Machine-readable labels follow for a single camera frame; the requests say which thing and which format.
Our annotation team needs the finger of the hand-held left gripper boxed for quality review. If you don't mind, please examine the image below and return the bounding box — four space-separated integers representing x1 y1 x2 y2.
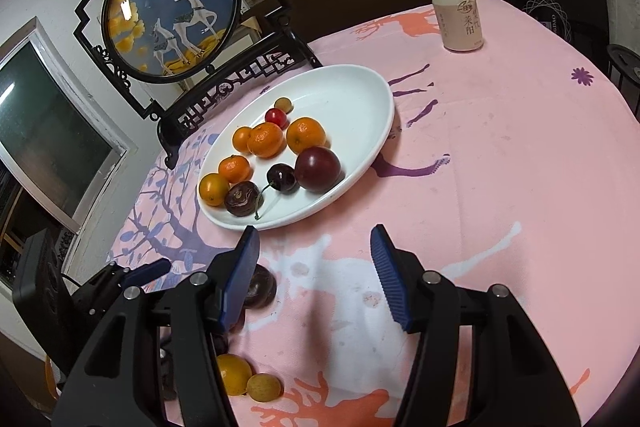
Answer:
75 258 172 313

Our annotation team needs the large mandarin orange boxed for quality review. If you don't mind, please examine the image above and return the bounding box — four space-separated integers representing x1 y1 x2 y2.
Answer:
286 117 327 154

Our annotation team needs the large dark red plum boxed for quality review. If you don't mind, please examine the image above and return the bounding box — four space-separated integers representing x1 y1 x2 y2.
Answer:
294 146 343 193

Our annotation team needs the small mandarin orange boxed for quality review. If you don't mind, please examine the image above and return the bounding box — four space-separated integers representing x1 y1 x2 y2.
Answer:
218 155 251 184

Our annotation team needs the dark cherry with long stem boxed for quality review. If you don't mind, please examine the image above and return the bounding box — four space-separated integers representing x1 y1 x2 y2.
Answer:
254 163 299 221

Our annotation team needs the smooth purple passion fruit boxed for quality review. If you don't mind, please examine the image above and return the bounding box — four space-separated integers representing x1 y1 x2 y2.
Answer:
245 266 277 309

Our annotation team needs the wrinkled purple passion fruit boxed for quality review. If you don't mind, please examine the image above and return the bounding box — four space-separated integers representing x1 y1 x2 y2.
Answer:
223 181 263 218

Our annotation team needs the beige drink can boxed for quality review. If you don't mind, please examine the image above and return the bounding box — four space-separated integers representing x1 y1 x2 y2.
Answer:
432 0 485 53

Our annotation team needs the white oval plate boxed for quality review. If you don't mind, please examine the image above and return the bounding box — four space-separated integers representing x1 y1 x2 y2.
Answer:
197 64 396 231

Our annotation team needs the white framed window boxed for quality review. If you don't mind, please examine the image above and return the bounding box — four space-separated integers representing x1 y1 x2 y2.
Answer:
0 18 138 233

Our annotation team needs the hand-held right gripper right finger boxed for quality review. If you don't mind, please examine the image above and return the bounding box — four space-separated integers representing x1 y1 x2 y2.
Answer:
371 224 581 427

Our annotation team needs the round deer painting screen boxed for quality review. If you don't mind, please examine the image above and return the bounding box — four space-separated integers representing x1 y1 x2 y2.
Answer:
74 0 325 170

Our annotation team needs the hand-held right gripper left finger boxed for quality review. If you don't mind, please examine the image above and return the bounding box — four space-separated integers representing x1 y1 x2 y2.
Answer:
52 227 261 427

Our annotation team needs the black round metal object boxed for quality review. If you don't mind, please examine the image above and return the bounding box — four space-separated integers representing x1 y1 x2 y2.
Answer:
606 44 640 118

